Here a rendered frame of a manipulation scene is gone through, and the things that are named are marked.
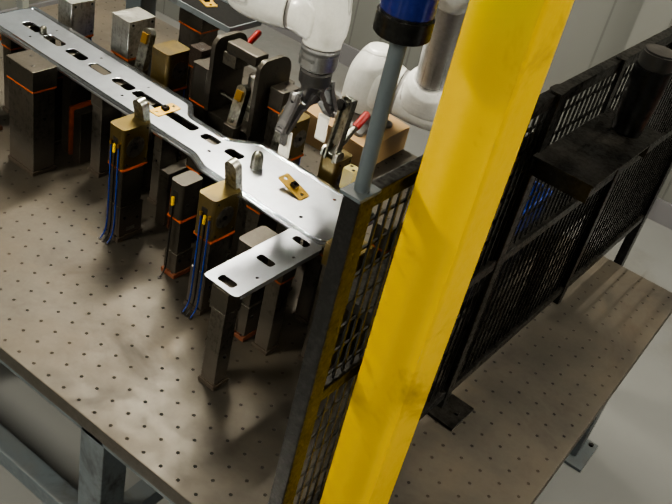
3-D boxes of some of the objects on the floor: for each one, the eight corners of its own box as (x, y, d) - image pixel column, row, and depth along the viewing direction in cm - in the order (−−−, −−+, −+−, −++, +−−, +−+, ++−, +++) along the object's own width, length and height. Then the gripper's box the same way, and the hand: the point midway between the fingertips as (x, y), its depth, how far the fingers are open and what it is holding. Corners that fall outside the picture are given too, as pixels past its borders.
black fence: (186, 725, 209) (298, 179, 119) (554, 357, 347) (735, -25, 257) (227, 769, 204) (379, 230, 114) (585, 377, 341) (782, -7, 251)
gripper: (338, 48, 210) (322, 127, 222) (267, 73, 192) (254, 156, 205) (362, 61, 207) (345, 140, 219) (293, 87, 189) (278, 171, 202)
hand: (302, 144), depth 212 cm, fingers open, 13 cm apart
